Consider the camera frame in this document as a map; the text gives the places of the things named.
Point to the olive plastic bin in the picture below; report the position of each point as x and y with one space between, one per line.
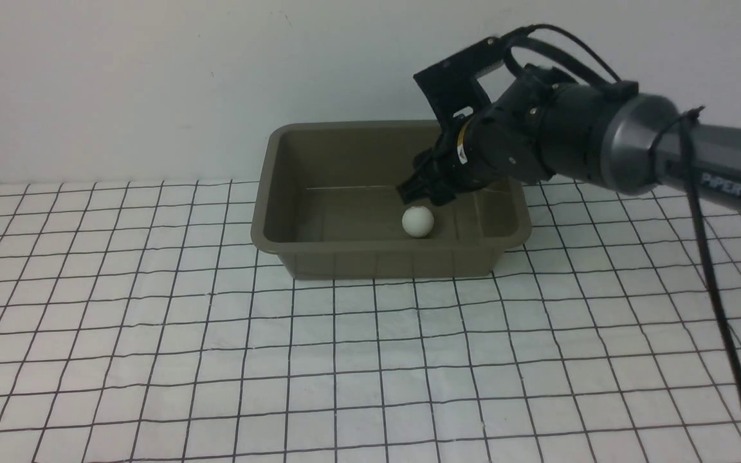
328 208

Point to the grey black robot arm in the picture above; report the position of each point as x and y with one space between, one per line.
615 137

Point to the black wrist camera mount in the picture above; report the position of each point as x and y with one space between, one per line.
453 83

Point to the white table-tennis ball printed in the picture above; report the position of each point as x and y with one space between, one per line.
417 222

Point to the white grid tablecloth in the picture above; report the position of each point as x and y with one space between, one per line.
138 323

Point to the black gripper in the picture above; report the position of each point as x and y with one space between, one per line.
544 124

